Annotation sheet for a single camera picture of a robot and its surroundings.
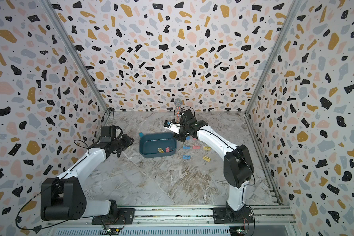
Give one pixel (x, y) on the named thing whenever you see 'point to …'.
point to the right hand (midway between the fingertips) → (175, 132)
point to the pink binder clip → (196, 147)
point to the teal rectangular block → (141, 134)
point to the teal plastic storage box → (156, 144)
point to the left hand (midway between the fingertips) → (134, 139)
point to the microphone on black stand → (177, 103)
